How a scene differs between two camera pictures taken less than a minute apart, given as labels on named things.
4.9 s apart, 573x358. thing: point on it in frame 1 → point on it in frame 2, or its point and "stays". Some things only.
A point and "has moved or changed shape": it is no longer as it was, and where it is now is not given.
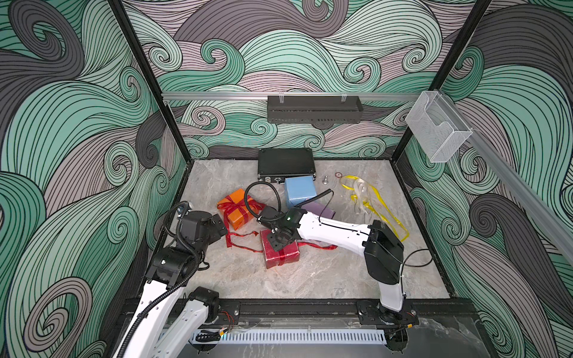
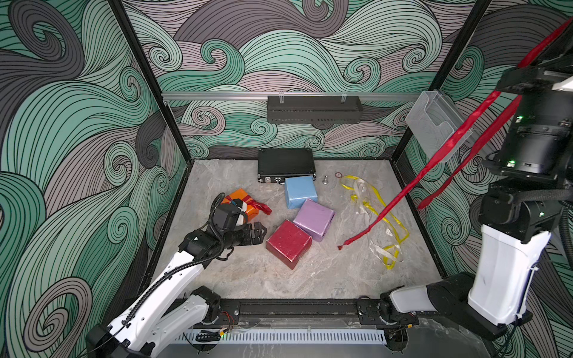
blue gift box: x=298 y=189 stays
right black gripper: x=275 y=245 → x=539 y=79
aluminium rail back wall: x=210 y=96 stays
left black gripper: x=215 y=233 → x=248 y=240
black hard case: x=276 y=165 stays
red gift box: x=289 y=253 has moved or changed shape
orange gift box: x=239 y=207 stays
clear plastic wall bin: x=434 y=129 stays
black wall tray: x=322 y=111 stays
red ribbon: x=280 y=250 → x=451 y=139
